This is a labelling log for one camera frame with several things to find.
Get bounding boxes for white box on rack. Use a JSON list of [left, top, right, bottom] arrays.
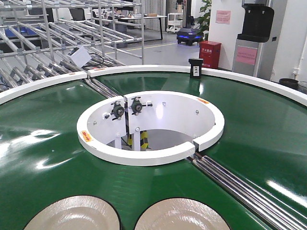
[[67, 45, 92, 68]]

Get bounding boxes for grey water dispenser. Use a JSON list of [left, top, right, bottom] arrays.
[[232, 0, 274, 76]]

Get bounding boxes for black bearing right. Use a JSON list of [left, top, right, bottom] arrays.
[[131, 97, 153, 115]]

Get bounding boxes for blue lit mobile robot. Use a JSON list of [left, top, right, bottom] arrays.
[[177, 28, 203, 46]]

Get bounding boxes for pink wall notice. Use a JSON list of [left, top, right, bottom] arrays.
[[215, 10, 231, 24]]

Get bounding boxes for steel rollers back left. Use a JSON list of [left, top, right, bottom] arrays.
[[83, 78, 119, 98]]

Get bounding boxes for steel rollers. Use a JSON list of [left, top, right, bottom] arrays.
[[186, 154, 307, 230], [83, 78, 119, 98]]

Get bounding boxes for office desk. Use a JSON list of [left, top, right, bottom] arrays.
[[118, 15, 167, 40]]

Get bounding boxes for white inner conveyor ring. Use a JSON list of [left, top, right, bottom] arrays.
[[76, 90, 225, 167]]

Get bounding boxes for green potted plant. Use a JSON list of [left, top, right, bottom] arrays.
[[196, 0, 212, 40]]

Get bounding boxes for red fire extinguisher cabinet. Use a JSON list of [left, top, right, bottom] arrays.
[[199, 41, 221, 69]]

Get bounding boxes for black bearing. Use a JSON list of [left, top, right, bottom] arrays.
[[111, 101, 125, 120], [131, 97, 153, 115]]

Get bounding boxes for black waste bin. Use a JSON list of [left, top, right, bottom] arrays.
[[279, 78, 298, 90]]

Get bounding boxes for metal roller rack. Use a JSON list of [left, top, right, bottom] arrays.
[[0, 0, 144, 92]]

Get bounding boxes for black bearing left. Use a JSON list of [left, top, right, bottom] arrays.
[[111, 101, 125, 120]]

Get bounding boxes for beige plate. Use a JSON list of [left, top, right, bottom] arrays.
[[24, 195, 121, 230], [135, 198, 230, 230]]

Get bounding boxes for white outer conveyor rim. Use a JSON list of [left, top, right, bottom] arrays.
[[0, 65, 307, 106]]

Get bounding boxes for steel rollers front right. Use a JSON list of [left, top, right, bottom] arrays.
[[186, 154, 307, 230]]

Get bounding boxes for white wheeled cart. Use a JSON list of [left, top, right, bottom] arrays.
[[166, 12, 183, 34]]

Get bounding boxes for black sensor box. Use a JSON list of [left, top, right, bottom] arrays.
[[189, 58, 203, 79]]

